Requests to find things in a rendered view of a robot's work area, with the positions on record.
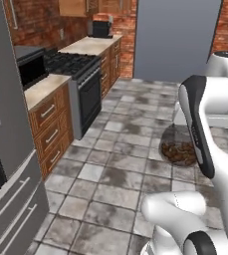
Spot wooden base cabinet run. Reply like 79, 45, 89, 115
58, 34, 123, 101

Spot wooden drawer cabinet run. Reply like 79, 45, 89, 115
23, 74, 76, 181

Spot black stove with oven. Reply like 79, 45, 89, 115
43, 49, 104, 140

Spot round brown stool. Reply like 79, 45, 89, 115
160, 125, 199, 167

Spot black toaster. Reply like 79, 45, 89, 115
92, 15, 114, 40

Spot black microwave oven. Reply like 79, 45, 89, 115
13, 45, 50, 92

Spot grey steel fridge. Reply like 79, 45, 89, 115
0, 0, 51, 255

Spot tall grey panel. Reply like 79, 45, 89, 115
132, 0, 225, 84

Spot wooden wall cabinets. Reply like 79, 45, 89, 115
58, 0, 133, 18

